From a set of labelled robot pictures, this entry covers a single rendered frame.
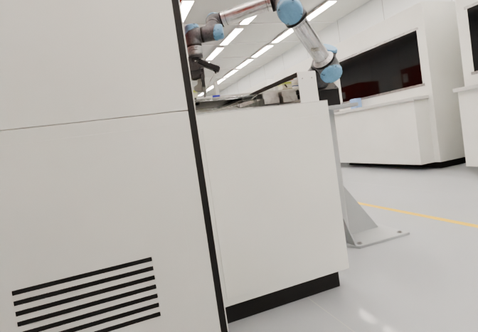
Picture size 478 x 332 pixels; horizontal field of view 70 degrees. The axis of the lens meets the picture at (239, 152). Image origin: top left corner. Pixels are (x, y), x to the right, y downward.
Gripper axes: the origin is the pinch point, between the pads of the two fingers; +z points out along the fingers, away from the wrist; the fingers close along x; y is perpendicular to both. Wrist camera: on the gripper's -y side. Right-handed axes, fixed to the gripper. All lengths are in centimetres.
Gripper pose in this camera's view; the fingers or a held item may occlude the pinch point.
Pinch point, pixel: (205, 94)
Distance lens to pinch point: 177.9
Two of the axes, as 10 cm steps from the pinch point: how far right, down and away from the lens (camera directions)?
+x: 0.6, 0.4, -10.0
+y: -9.9, 1.5, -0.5
